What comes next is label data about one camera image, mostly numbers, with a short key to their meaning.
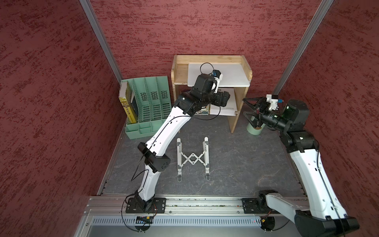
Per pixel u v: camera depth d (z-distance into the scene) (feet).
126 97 2.94
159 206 2.43
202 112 2.80
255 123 1.95
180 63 2.66
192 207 2.45
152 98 3.82
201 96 1.70
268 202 2.05
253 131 3.38
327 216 1.19
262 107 1.78
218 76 1.97
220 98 1.99
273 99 1.96
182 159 2.93
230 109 2.72
